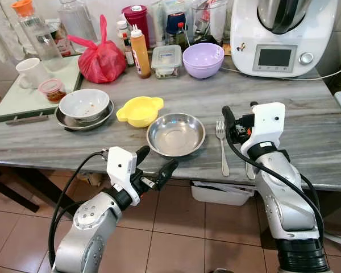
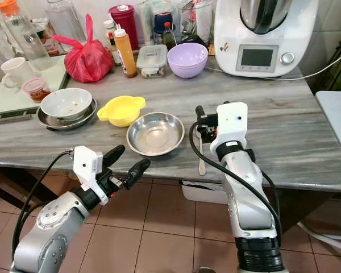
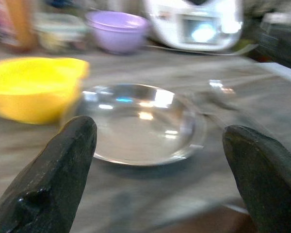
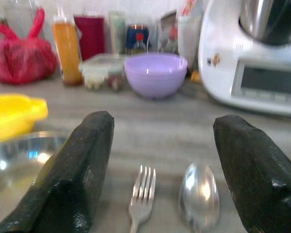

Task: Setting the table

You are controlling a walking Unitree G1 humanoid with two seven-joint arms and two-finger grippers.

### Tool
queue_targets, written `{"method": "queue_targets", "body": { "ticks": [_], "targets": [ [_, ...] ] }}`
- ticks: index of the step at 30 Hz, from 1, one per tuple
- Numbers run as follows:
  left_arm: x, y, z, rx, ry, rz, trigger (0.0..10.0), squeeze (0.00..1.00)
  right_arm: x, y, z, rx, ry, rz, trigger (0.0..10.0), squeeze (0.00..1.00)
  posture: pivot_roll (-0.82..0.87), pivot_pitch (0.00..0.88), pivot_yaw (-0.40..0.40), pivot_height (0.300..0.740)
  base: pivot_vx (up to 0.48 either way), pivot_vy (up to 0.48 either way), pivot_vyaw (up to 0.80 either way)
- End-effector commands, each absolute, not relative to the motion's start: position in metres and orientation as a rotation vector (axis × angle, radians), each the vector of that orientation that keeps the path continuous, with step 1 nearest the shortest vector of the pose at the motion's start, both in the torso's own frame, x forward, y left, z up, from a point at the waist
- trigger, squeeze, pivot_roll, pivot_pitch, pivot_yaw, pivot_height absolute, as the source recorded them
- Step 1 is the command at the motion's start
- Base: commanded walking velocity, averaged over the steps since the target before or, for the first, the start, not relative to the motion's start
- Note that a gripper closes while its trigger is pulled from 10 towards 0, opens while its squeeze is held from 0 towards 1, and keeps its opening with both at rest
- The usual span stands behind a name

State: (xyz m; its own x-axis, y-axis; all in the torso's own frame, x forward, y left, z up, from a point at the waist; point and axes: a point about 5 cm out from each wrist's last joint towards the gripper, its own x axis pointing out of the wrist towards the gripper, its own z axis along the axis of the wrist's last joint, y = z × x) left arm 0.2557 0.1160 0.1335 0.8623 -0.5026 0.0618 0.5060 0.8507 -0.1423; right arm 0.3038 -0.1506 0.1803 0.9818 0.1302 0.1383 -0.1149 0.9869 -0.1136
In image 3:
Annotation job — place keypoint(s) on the white rice cooker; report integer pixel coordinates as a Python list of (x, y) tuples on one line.
[(194, 29)]

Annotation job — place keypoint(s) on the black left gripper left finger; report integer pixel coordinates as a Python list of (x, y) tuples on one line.
[(53, 174)]

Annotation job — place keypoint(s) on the yellow plastic bowl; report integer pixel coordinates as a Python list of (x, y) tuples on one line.
[(31, 92)]

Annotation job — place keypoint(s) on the metal spoon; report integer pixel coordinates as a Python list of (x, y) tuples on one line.
[(218, 99)]

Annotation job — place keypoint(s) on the orange bottle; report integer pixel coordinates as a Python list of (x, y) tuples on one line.
[(21, 21)]

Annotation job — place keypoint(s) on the black appliance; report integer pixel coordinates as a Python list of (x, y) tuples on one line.
[(279, 41)]

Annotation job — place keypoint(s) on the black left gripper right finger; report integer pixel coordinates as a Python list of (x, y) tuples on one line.
[(269, 179)]

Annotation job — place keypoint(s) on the stainless steel plate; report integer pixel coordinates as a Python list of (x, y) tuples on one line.
[(140, 128)]

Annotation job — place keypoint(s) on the purple plastic bowl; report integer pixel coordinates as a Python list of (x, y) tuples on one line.
[(116, 31)]

